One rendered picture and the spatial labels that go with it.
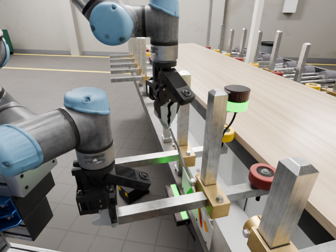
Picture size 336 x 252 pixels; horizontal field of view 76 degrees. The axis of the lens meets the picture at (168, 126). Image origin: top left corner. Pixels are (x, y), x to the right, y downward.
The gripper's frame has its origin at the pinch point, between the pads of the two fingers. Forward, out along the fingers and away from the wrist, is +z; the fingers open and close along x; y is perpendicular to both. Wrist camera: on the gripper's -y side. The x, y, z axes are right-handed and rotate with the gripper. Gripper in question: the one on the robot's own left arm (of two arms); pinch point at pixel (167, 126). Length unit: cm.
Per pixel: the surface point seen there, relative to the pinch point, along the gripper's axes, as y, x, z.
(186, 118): 4.5, -11.1, 2.2
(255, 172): -24.9, -12.8, 7.2
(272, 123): -9.7, -44.5, 8.0
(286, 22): 304, -596, -1
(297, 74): 27, -133, 10
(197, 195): -19.0, 3.1, 11.9
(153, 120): 54, -26, 29
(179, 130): 5.3, -8.9, 7.1
